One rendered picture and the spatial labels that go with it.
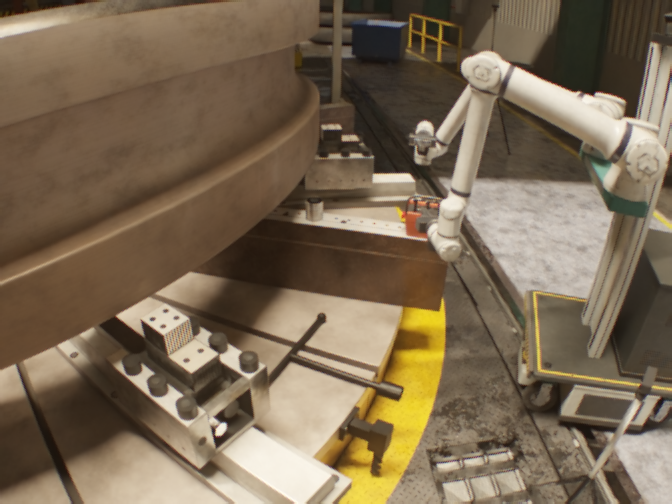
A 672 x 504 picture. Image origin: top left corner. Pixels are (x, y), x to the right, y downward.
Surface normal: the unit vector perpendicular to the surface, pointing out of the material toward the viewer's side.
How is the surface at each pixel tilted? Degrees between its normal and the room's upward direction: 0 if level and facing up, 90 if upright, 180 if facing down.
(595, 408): 90
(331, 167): 90
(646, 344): 90
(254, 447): 0
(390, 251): 90
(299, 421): 0
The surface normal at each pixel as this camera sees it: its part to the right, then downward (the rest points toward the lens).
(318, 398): 0.01, -0.85
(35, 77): 0.74, 0.36
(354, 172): 0.14, 0.52
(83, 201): 0.71, -0.02
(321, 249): -0.25, 0.50
